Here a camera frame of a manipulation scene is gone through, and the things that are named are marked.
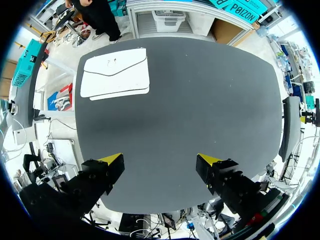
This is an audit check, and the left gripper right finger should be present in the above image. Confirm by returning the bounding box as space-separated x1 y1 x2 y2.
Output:
195 153 266 219

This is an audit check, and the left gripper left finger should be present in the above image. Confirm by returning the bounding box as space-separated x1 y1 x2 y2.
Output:
57 152 126 216

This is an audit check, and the white envelope bag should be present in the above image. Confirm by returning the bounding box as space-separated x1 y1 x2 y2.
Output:
79 47 151 102

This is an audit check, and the person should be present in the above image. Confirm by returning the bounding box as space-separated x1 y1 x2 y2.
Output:
65 0 123 45

